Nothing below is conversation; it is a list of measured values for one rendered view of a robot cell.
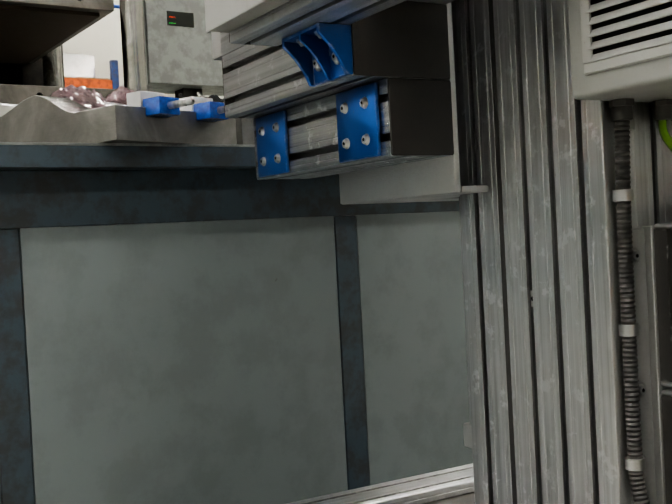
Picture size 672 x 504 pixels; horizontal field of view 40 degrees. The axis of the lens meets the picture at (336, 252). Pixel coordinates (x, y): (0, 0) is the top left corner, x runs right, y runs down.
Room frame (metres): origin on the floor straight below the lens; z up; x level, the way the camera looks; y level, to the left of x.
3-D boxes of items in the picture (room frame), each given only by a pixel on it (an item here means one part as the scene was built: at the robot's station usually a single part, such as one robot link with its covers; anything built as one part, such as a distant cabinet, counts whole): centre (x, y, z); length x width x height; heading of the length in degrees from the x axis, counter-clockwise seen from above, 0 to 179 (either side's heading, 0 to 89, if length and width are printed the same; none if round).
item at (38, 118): (1.69, 0.44, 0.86); 0.50 x 0.26 x 0.11; 51
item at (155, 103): (1.48, 0.26, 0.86); 0.13 x 0.05 x 0.05; 51
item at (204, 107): (1.57, 0.19, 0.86); 0.13 x 0.05 x 0.05; 51
